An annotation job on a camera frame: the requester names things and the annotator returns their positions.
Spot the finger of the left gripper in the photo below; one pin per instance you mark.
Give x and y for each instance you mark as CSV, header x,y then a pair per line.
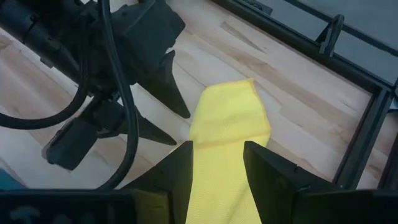
x,y
71,143
161,77

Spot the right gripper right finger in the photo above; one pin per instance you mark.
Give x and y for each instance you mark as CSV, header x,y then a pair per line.
x,y
280,193

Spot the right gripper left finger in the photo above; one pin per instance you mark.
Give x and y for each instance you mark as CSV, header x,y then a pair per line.
x,y
168,180

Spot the yellow microfiber towel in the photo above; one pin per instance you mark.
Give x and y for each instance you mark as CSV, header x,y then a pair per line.
x,y
224,140

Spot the teal plastic bin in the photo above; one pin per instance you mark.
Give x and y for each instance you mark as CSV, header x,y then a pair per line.
x,y
9,182

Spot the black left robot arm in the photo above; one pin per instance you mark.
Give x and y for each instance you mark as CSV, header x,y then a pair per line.
x,y
31,25

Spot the black metal table frame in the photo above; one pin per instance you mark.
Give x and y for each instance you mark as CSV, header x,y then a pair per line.
x,y
360,140

